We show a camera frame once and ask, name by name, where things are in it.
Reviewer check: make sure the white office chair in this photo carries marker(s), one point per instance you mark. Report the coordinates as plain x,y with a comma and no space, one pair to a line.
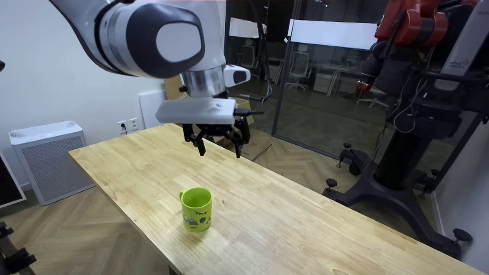
374,96

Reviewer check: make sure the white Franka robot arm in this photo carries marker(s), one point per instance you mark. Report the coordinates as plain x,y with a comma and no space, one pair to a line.
116,35

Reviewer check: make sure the red and black robot torso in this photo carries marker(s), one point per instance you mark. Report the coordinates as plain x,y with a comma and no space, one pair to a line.
412,23

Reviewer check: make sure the green plastic mug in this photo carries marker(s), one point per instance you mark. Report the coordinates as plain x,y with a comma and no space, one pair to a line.
195,214

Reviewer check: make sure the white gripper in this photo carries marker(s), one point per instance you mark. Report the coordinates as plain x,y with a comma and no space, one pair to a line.
198,110

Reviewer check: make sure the small white board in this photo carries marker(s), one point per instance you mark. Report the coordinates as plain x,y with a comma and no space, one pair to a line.
246,28

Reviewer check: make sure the black monitor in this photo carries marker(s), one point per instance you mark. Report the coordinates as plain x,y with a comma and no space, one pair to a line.
7,183

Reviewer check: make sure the white wall panel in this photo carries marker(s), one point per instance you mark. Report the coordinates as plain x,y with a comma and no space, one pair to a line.
149,108

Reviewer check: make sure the black robot pedestal with wheels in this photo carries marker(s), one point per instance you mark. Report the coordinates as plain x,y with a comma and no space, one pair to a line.
397,173

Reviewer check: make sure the white air purifier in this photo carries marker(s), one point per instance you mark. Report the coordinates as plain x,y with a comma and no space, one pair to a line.
55,162

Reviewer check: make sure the large white board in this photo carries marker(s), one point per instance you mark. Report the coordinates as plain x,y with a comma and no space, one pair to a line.
330,34

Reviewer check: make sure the black clamp stand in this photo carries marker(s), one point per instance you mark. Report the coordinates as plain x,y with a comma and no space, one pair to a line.
16,260

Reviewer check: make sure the black glass wall post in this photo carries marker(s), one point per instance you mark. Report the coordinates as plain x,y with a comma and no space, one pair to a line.
281,76

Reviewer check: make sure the white wall outlet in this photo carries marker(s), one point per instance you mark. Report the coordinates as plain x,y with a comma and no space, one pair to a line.
133,124
122,127

